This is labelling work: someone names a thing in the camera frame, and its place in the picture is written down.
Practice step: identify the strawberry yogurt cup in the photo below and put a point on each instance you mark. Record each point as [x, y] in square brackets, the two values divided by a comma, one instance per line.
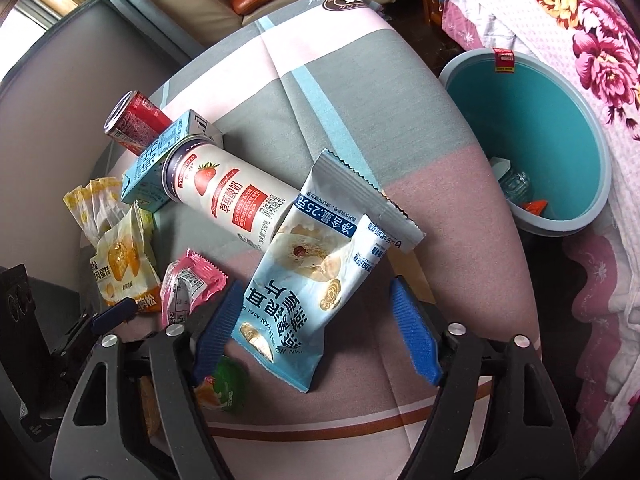
[238, 197]

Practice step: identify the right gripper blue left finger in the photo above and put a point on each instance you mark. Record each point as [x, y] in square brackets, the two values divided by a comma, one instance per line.
[217, 331]

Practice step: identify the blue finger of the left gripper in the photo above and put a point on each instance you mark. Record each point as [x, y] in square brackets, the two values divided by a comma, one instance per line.
[124, 311]

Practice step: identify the teal plastic trash bin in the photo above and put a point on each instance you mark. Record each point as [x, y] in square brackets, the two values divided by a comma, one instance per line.
[538, 120]

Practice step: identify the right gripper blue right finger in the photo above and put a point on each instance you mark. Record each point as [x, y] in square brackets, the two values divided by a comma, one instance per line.
[417, 331]

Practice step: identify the clear plastic bottle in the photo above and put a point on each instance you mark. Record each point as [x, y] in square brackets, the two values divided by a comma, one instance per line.
[517, 187]

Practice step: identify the white plastic strip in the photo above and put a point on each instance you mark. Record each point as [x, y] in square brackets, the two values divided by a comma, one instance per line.
[500, 167]

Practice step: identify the orange jelly cup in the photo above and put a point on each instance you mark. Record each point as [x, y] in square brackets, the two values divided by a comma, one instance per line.
[149, 406]

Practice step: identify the yellow chiffon cake bag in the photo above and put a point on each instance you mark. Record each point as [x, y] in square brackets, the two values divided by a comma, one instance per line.
[122, 266]

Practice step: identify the red soda can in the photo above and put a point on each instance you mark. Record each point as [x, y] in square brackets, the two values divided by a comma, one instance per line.
[135, 122]

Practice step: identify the yellow white wrapper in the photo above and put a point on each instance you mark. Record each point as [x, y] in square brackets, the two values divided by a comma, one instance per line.
[96, 207]

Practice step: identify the blue white oat snack bag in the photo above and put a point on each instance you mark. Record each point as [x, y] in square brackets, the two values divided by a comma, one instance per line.
[338, 229]

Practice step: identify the orange Ovaltine snack wrapper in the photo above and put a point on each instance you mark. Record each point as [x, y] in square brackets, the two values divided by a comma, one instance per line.
[535, 207]

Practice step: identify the red bin label sticker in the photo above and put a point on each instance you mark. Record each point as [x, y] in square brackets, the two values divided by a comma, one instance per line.
[504, 61]

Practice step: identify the light blue milk carton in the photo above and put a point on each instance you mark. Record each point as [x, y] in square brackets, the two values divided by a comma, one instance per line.
[142, 181]

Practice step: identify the pink floral bed quilt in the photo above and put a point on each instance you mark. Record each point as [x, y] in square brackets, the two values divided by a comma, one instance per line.
[594, 44]

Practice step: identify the pink candy wrapper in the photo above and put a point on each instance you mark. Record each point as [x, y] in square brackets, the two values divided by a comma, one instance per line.
[189, 281]

